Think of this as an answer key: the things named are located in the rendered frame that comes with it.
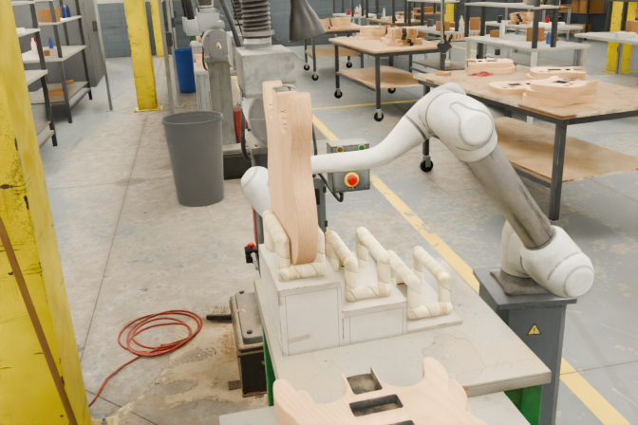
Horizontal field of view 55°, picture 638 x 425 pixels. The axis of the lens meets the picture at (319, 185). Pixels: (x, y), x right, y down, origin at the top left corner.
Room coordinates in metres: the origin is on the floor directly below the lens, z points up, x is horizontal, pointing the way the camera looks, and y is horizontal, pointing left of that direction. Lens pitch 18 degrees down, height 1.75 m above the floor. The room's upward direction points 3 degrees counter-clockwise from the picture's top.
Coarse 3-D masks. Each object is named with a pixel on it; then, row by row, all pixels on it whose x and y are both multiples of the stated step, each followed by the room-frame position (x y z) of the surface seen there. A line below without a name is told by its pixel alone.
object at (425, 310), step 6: (420, 306) 1.35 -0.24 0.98; (426, 306) 1.35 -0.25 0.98; (432, 306) 1.35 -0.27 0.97; (438, 306) 1.35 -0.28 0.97; (444, 306) 1.35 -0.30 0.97; (450, 306) 1.36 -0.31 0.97; (414, 312) 1.34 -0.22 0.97; (420, 312) 1.34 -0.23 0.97; (426, 312) 1.34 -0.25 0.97; (432, 312) 1.34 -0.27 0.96; (438, 312) 1.35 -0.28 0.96; (444, 312) 1.35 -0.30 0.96; (414, 318) 1.34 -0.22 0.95; (420, 318) 1.34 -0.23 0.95
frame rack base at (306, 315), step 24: (264, 264) 1.40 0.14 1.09; (264, 288) 1.44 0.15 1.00; (288, 288) 1.24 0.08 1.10; (312, 288) 1.25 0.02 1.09; (336, 288) 1.26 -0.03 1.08; (288, 312) 1.23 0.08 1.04; (312, 312) 1.25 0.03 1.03; (336, 312) 1.26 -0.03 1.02; (288, 336) 1.23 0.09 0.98; (312, 336) 1.25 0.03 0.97; (336, 336) 1.26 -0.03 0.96
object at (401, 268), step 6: (390, 252) 1.51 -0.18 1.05; (390, 258) 1.48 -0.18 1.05; (396, 258) 1.47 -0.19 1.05; (390, 264) 1.47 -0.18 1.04; (396, 264) 1.45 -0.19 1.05; (402, 264) 1.44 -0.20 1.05; (396, 270) 1.43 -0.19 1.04; (402, 270) 1.41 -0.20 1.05; (408, 270) 1.40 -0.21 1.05; (402, 276) 1.40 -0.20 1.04; (408, 276) 1.37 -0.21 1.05; (414, 276) 1.37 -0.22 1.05; (408, 282) 1.36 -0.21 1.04; (414, 282) 1.35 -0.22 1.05; (420, 282) 1.35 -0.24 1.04
